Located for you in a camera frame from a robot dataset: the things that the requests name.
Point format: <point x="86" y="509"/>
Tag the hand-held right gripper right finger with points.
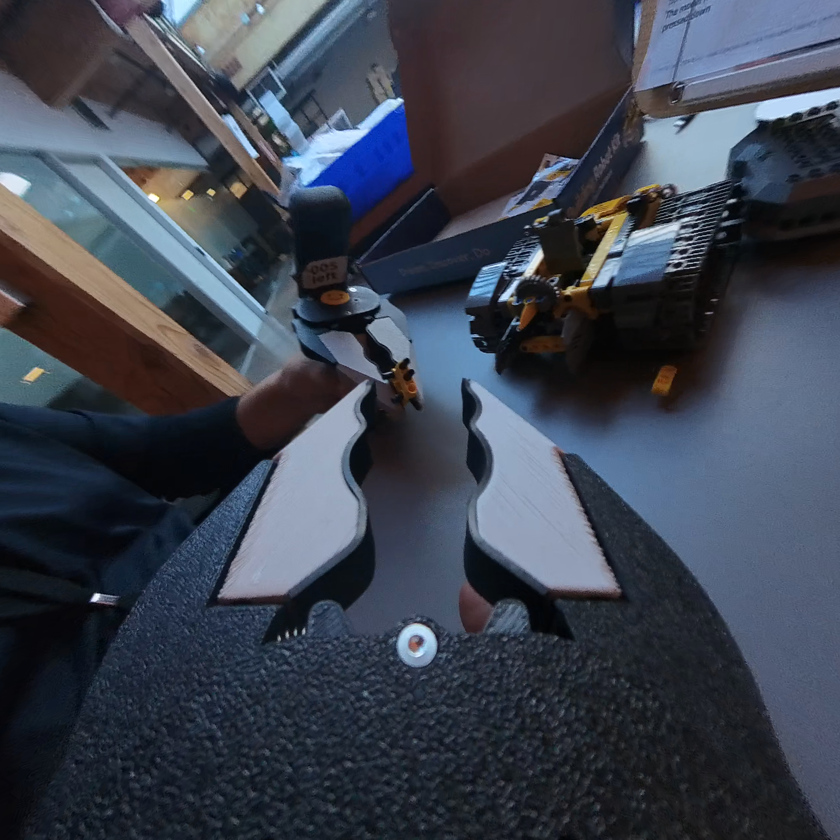
<point x="545" y="525"/>

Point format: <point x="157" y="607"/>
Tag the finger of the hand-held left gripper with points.
<point x="398" y="341"/>
<point x="355" y="355"/>

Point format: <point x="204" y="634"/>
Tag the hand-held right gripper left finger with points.
<point x="302" y="525"/>

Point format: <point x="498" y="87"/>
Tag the yellow toy beam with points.
<point x="404" y="383"/>

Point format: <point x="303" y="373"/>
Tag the yellow grey toy bulldozer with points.
<point x="604" y="276"/>

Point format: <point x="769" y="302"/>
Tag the person's left forearm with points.
<point x="145" y="453"/>

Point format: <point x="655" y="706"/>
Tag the grey desk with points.
<point x="735" y="499"/>

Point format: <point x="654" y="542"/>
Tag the person's left hand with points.
<point x="295" y="400"/>

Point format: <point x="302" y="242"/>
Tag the blue plastic bin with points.
<point x="368" y="164"/>

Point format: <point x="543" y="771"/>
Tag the navy box base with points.
<point x="446" y="256"/>

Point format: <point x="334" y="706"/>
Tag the white plastic bag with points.
<point x="328" y="138"/>

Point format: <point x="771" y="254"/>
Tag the yellow thin toy liftarm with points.
<point x="666" y="381"/>

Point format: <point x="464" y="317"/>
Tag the printed booklet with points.
<point x="541" y="184"/>

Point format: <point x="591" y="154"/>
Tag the person's dark blue jacket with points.
<point x="66" y="551"/>

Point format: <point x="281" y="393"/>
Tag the black toy part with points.
<point x="794" y="164"/>

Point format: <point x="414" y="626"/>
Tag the instruction sheet board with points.
<point x="735" y="53"/>

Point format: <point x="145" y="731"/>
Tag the wooden post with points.
<point x="118" y="315"/>

